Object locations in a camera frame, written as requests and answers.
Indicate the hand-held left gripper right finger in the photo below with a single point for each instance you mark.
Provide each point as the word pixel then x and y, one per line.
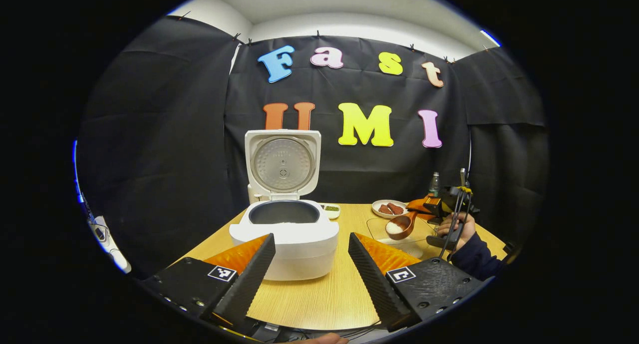
pixel 374 284

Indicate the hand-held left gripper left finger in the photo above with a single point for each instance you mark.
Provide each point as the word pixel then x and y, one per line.
pixel 249 284

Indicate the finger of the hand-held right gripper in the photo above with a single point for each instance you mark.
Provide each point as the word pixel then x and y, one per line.
pixel 419 206

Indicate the brown wooden spoon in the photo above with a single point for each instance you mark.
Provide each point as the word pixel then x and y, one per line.
pixel 407 223

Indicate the white rice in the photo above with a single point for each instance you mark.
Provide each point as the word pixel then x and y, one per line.
pixel 394 227

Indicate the white rice container clear lid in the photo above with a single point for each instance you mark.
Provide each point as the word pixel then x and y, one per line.
pixel 414 251

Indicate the white rice cooker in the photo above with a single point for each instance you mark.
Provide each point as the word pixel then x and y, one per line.
pixel 299 244

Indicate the brown meat piece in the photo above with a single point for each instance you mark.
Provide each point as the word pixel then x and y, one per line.
pixel 395 208
pixel 385 209

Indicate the clear water bottle green label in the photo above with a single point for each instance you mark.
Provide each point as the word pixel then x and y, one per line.
pixel 435 184

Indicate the white round plate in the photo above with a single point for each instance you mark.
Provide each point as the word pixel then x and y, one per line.
pixel 382 215

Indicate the white divided condiment dish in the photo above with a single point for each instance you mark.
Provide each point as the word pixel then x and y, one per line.
pixel 331 210

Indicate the small ceiling light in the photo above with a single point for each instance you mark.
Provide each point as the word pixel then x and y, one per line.
pixel 490 38

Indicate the black backdrop cloth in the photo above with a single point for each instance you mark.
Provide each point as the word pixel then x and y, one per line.
pixel 164 134

